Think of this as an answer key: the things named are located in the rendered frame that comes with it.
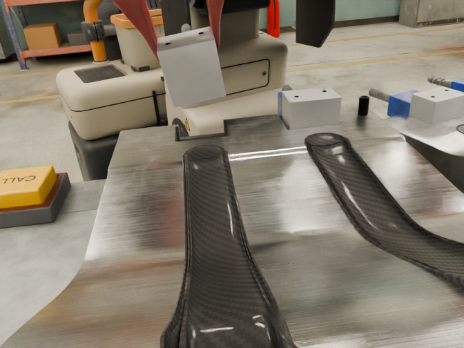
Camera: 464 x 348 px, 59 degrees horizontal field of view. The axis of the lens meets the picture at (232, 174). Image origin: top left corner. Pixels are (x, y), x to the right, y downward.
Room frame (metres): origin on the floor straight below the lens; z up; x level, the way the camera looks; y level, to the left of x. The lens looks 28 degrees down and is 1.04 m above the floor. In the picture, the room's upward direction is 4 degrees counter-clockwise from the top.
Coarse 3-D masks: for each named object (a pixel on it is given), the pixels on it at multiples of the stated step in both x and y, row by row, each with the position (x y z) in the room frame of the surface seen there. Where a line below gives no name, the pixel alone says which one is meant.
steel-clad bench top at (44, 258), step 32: (96, 192) 0.43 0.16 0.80; (32, 224) 0.37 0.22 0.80; (64, 224) 0.36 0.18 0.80; (0, 256) 0.32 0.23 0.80; (32, 256) 0.31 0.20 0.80; (64, 256) 0.31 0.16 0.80; (0, 288) 0.27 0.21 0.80; (32, 288) 0.27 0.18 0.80; (64, 288) 0.27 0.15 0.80; (0, 320) 0.24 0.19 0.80
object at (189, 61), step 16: (192, 32) 0.38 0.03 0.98; (208, 32) 0.37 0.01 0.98; (160, 48) 0.36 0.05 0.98; (176, 48) 0.35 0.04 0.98; (192, 48) 0.35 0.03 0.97; (208, 48) 0.36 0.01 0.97; (160, 64) 0.35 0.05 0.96; (176, 64) 0.35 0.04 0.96; (192, 64) 0.36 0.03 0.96; (208, 64) 0.36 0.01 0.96; (176, 80) 0.36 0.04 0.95; (192, 80) 0.36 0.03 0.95; (208, 80) 0.36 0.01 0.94; (176, 96) 0.36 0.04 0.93; (192, 96) 0.36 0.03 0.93; (208, 96) 0.36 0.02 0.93; (224, 96) 0.36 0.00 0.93
